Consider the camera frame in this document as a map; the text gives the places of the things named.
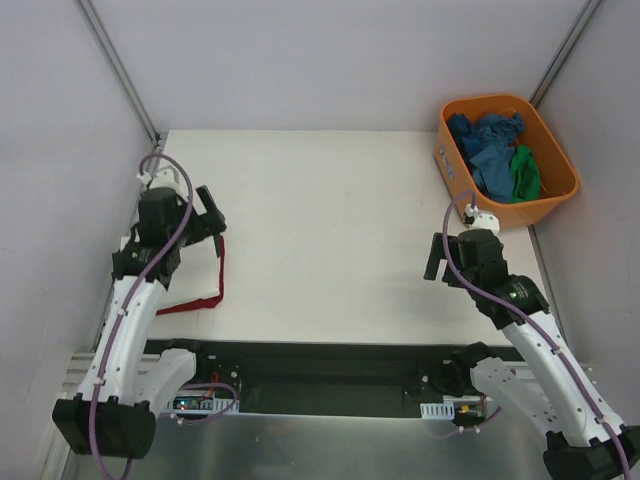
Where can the right white cable duct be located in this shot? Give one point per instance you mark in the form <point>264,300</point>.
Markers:
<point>444,411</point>

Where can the aluminium frame post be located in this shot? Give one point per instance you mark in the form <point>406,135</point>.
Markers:
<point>99,32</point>
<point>587,13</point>

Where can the dark blue t shirt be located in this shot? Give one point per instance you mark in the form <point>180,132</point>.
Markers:
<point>465,135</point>

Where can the orange plastic bin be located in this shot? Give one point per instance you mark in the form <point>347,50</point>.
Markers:
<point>559,179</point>

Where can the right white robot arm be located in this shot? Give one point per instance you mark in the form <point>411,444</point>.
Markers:
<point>580,435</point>

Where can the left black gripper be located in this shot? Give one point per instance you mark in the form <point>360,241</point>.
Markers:
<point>209,218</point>

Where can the bright green t shirt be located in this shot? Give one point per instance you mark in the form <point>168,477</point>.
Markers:
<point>525,175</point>

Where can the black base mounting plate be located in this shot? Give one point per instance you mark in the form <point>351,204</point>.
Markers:
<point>353,380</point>

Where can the white and green t shirt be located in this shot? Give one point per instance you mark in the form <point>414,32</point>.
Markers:
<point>197,276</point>

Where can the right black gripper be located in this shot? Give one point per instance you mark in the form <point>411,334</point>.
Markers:
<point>451,257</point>

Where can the folded red t shirt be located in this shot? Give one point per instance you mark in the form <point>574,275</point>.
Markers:
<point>208,303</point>

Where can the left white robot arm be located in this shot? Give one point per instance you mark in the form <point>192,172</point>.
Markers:
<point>170,261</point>

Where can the right aluminium frame post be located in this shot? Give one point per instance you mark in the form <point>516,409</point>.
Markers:
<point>587,13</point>

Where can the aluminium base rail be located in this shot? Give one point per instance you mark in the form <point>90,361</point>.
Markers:
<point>81,362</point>

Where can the white cable duct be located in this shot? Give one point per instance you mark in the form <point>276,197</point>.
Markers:
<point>444,411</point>
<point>196,406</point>

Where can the left white cable duct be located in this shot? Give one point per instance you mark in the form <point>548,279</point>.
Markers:
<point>196,406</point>

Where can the light blue t shirt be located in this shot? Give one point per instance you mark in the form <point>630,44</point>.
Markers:
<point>491,165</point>

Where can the left aluminium frame post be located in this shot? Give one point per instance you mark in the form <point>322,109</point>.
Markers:
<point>99,32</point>

